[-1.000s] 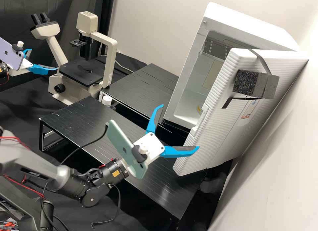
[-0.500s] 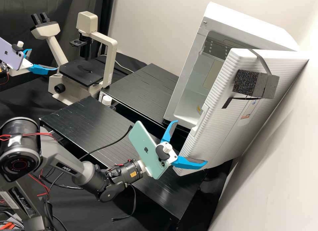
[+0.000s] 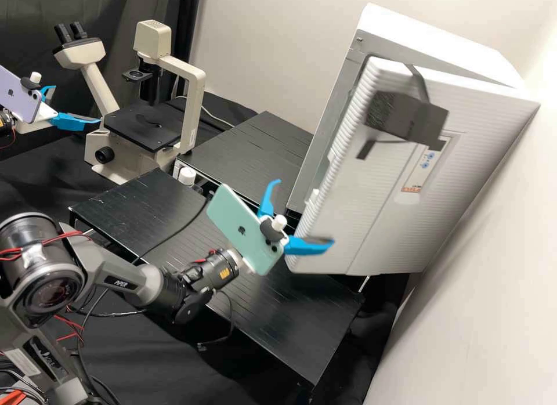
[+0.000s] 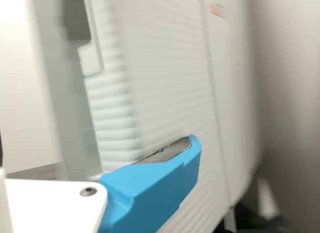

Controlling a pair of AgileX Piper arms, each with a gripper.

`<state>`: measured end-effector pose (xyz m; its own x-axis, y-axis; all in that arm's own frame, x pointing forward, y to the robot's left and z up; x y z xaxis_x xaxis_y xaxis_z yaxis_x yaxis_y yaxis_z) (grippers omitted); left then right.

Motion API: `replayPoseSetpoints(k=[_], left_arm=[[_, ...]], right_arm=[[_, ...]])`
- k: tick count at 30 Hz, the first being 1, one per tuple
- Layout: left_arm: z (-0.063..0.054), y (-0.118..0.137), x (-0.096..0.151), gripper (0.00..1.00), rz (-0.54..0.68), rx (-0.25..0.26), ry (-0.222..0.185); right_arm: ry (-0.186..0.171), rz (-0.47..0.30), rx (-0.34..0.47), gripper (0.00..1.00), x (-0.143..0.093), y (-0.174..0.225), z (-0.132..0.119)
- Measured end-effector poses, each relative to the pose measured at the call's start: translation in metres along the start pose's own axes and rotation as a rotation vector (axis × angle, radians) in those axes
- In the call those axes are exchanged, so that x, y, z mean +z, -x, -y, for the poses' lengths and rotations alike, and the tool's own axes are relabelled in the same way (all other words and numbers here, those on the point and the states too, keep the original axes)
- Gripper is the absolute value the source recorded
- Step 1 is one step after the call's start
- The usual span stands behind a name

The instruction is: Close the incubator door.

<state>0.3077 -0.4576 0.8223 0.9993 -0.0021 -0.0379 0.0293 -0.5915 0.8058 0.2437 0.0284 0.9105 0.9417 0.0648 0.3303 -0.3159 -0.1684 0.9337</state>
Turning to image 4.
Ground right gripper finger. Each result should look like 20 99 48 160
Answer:
98 133 202 233

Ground incubator door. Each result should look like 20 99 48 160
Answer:
77 0 262 233

